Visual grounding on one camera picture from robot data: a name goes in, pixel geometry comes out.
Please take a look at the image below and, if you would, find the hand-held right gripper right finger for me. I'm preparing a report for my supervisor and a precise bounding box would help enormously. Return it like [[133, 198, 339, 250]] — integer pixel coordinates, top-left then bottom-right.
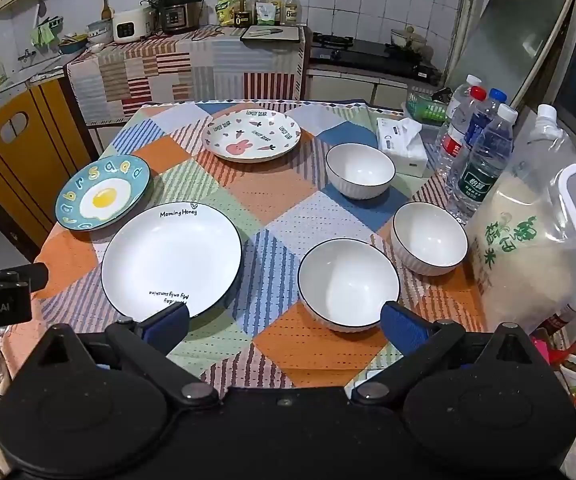
[[350, 300, 551, 408]]

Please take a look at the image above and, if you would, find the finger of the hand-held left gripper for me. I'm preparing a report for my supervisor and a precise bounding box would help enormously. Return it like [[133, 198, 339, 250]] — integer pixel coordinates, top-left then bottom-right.
[[0, 262, 50, 292]]

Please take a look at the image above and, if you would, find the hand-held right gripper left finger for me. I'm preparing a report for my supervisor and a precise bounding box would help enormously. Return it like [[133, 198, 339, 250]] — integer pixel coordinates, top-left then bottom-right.
[[36, 302, 221, 409]]

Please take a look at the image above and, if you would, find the large white plate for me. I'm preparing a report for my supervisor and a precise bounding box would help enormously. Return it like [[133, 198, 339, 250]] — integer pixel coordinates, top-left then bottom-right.
[[100, 203, 243, 323]]

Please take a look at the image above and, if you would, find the white ribbed bowl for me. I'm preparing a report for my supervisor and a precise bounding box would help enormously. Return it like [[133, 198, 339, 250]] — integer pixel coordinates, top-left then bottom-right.
[[325, 143, 397, 201], [297, 238, 401, 333], [391, 202, 469, 277]]

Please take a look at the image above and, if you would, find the blue fried egg plate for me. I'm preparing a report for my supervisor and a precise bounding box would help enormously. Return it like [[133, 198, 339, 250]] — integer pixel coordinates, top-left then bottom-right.
[[55, 155, 153, 232]]

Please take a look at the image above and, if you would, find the white bunny print plate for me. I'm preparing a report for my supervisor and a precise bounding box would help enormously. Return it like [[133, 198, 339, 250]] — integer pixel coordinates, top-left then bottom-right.
[[202, 109, 302, 163]]

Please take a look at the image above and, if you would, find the clear rice jug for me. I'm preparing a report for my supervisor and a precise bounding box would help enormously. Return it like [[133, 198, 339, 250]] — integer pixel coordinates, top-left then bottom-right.
[[463, 104, 576, 333]]

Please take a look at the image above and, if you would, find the patchwork tablecloth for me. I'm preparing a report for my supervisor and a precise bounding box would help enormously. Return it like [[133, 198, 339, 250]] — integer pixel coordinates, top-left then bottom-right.
[[0, 99, 489, 401]]

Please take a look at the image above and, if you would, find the green label water bottle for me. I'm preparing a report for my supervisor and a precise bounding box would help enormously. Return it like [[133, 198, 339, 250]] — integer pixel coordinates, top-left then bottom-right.
[[445, 104, 519, 226]]

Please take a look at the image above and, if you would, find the red packet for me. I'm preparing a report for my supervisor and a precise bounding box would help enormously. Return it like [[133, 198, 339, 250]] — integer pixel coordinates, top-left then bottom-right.
[[533, 310, 576, 366]]

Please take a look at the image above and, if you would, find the white tissue pack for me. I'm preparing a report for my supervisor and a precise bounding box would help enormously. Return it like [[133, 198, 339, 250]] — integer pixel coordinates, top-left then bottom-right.
[[375, 116, 429, 179]]

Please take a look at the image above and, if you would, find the red cap water bottle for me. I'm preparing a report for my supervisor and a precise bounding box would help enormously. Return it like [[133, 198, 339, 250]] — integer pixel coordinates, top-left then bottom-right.
[[435, 85, 488, 178]]

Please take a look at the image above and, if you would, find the blue cap water bottle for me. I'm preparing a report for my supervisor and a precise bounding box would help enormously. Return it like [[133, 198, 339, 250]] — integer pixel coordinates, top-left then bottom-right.
[[448, 88, 509, 186]]

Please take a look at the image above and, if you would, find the green plastic basket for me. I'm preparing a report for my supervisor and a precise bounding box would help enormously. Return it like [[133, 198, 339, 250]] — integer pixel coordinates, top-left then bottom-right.
[[402, 87, 451, 126]]

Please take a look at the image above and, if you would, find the blue basin with utensils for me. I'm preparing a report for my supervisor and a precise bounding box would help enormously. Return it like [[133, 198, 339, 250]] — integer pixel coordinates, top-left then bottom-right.
[[58, 34, 88, 55]]

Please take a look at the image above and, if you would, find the white cap clear water bottle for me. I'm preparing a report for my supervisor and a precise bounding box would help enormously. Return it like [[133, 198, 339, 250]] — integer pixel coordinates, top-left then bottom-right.
[[440, 74, 485, 136]]

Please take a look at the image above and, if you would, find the striped patchwork counter cloth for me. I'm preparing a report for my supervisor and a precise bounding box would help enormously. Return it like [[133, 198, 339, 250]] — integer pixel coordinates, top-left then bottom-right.
[[65, 25, 309, 126]]

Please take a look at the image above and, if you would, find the green hanging cloth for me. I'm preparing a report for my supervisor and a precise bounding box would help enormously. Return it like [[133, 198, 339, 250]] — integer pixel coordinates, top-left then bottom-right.
[[30, 17, 63, 46]]

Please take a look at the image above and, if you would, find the white base cabinet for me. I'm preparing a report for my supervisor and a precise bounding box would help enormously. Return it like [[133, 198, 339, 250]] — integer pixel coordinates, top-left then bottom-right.
[[305, 67, 409, 111]]

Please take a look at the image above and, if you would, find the white blue rimmed bowl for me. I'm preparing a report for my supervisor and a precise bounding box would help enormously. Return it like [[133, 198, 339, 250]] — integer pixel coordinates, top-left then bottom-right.
[[86, 20, 114, 45]]

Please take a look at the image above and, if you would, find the white rice cooker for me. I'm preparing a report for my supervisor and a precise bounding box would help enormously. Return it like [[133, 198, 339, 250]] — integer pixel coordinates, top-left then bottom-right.
[[112, 6, 156, 43]]

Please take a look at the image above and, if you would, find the black gas stove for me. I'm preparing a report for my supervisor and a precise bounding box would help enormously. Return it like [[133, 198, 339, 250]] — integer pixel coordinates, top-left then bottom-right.
[[310, 32, 441, 86]]

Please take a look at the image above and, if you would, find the metal cooking pot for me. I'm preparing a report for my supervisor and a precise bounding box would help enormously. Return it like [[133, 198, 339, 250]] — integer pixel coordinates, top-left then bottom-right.
[[390, 25, 429, 51]]

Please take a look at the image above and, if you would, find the black pressure cooker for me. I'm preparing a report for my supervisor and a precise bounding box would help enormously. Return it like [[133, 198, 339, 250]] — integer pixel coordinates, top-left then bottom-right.
[[155, 0, 203, 35]]

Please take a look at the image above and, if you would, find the grey cutting board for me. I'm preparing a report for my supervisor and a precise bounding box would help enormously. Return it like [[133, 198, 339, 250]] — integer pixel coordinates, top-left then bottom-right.
[[240, 24, 303, 43]]

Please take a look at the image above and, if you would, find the stainless steel panel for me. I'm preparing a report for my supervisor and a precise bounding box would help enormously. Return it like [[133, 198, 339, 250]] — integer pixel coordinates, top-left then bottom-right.
[[445, 0, 576, 108]]

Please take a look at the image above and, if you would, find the green yellow food packet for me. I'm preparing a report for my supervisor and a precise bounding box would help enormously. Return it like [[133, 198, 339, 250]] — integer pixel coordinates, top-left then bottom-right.
[[215, 0, 239, 27]]

